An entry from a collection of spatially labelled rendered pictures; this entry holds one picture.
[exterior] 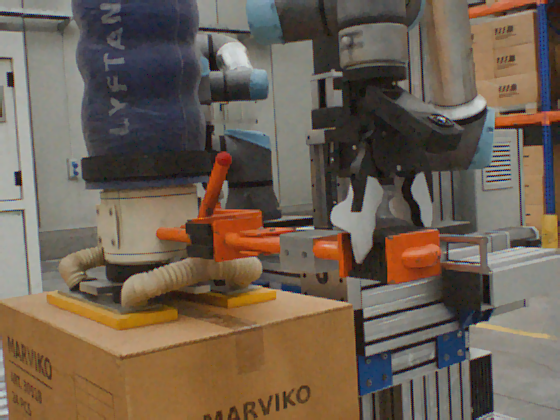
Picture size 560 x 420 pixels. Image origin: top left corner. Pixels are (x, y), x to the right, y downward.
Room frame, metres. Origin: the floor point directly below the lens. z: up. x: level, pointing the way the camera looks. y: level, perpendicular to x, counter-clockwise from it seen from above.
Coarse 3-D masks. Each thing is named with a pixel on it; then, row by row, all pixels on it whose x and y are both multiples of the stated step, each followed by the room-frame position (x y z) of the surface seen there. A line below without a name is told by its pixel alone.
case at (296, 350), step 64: (0, 320) 1.37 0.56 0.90; (64, 320) 1.14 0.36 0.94; (192, 320) 1.08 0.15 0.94; (256, 320) 1.05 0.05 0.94; (320, 320) 1.09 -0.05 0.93; (64, 384) 1.09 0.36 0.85; (128, 384) 0.90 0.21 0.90; (192, 384) 0.96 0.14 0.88; (256, 384) 1.02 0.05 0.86; (320, 384) 1.09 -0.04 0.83
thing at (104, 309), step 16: (112, 288) 1.15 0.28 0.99; (64, 304) 1.23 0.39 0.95; (80, 304) 1.18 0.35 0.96; (96, 304) 1.15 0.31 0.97; (112, 304) 1.13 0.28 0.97; (160, 304) 1.11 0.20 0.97; (96, 320) 1.11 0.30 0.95; (112, 320) 1.06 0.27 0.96; (128, 320) 1.05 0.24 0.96; (144, 320) 1.06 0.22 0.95; (160, 320) 1.08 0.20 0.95
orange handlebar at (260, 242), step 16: (176, 240) 1.13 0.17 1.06; (224, 240) 1.00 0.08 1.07; (240, 240) 0.97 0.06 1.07; (256, 240) 0.94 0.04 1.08; (272, 240) 0.91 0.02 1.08; (320, 240) 0.84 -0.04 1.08; (320, 256) 0.83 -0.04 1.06; (336, 256) 0.81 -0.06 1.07; (416, 256) 0.72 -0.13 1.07; (432, 256) 0.73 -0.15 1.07
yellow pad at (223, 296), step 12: (216, 288) 1.22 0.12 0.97; (228, 288) 1.22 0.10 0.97; (252, 288) 1.21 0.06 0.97; (264, 288) 1.22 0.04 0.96; (204, 300) 1.21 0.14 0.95; (216, 300) 1.18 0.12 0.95; (228, 300) 1.15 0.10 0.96; (240, 300) 1.17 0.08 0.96; (252, 300) 1.18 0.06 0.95; (264, 300) 1.19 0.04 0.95
